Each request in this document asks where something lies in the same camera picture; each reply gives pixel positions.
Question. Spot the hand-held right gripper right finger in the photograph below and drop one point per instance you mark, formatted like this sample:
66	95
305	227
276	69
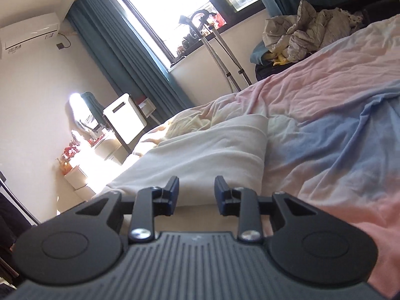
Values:
218	195

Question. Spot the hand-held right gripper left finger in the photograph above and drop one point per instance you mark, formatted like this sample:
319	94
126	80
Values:
175	195

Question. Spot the dressing table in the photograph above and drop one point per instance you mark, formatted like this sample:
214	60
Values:
109	150

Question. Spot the white air purifier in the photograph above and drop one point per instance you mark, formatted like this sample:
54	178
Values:
125	120

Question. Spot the red and white box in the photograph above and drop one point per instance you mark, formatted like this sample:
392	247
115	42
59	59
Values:
147	104

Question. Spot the white storage boxes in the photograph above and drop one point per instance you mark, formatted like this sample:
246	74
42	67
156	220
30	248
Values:
79	179

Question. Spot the red table ornaments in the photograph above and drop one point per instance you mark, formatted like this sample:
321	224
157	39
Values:
69	153

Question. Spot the dark bag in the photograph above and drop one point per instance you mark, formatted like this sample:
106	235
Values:
265	70

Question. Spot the pastel rainbow bedsheet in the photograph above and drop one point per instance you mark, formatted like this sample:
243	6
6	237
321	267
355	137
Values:
328	115

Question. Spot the garment steamer stand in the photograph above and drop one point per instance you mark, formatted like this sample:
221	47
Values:
218	53

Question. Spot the teal pillow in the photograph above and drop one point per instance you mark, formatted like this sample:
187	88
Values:
257	54

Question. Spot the yellow plush toy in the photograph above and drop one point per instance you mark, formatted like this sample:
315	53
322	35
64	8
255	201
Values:
279	60

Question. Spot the windowsill ornaments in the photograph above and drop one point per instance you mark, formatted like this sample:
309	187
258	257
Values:
215	20

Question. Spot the crumpled grey quilted blanket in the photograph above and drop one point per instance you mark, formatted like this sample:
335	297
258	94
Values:
306	28

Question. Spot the dark framed window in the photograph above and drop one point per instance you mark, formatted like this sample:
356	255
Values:
172	3

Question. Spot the white air conditioner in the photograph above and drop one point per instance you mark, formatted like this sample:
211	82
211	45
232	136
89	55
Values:
28	34

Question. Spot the wavy wall mirror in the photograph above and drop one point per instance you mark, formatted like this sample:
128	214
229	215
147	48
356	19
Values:
78	109

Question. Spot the black wall socket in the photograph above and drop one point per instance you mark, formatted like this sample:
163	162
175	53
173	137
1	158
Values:
60	46

